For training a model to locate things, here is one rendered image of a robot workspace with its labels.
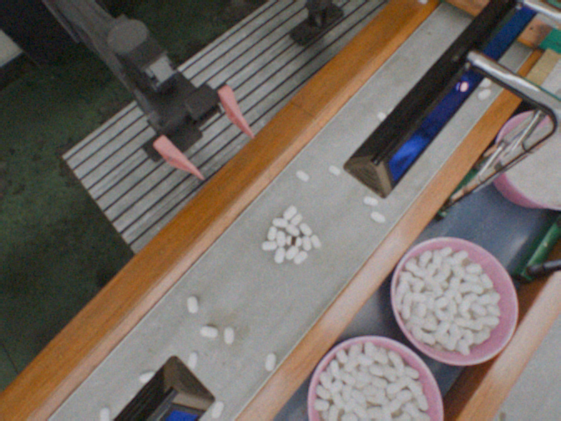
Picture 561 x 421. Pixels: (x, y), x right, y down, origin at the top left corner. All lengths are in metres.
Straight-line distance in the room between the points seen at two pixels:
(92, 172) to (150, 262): 0.40
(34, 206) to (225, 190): 1.46
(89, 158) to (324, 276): 0.79
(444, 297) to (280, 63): 0.82
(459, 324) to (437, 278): 0.11
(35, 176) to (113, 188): 1.19
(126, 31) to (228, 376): 0.66
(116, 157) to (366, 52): 0.79
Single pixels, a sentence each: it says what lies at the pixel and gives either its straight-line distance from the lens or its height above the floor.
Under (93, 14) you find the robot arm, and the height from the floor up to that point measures 1.10.
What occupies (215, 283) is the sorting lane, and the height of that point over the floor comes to 0.74.
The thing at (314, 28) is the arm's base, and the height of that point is 0.68.
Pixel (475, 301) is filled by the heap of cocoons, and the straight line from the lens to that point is 0.85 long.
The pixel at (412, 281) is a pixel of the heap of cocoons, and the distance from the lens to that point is 0.80.
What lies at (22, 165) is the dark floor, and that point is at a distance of 2.27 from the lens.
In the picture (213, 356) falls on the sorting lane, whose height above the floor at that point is 0.74.
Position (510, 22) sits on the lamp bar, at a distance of 0.68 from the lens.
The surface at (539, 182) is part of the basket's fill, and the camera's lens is 1.01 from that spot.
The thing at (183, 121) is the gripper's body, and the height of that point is 1.08.
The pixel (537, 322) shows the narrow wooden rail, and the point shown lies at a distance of 0.88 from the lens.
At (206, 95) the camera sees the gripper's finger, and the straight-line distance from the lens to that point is 0.50.
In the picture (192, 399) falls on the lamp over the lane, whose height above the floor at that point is 1.09.
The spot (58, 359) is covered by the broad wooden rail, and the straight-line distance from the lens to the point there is 0.91.
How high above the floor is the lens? 1.49
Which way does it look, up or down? 72 degrees down
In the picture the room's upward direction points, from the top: 11 degrees counter-clockwise
